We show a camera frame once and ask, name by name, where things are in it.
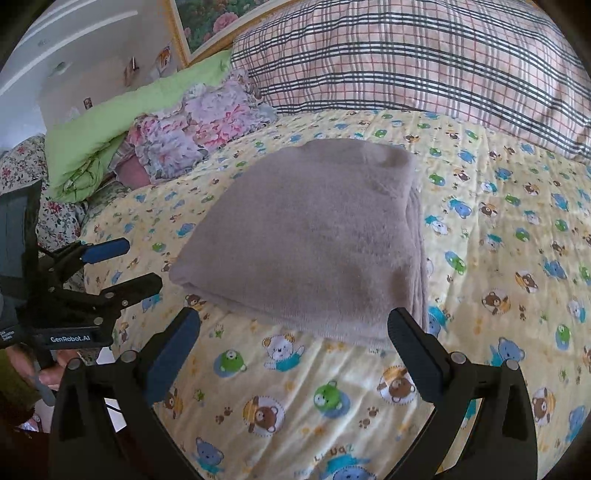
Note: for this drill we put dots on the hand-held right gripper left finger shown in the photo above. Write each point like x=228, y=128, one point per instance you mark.
x=178, y=350

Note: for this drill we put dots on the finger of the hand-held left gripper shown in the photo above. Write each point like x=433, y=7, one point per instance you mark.
x=107, y=249
x=134, y=287

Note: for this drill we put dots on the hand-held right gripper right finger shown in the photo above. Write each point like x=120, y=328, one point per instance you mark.
x=415, y=355

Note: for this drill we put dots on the beige fleece garment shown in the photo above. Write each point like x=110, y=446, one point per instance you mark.
x=300, y=230

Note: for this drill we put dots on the person's left hand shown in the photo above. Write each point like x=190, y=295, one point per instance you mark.
x=52, y=374

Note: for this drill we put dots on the floral bed sheet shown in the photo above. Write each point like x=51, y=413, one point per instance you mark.
x=55, y=217

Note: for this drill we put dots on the pink pillow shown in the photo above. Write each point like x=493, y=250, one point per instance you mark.
x=131, y=173

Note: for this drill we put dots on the green quilt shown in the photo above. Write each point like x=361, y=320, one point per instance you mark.
x=106, y=124

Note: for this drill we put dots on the bear print bedsheet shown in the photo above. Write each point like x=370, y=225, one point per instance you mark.
x=508, y=230

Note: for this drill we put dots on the floral ruffled pillow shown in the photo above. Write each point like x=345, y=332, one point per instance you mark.
x=207, y=115

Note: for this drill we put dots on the plaid pillow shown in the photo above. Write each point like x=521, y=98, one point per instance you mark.
x=415, y=60

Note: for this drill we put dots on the framed landscape wall poster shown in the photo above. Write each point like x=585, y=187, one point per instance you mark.
x=217, y=14

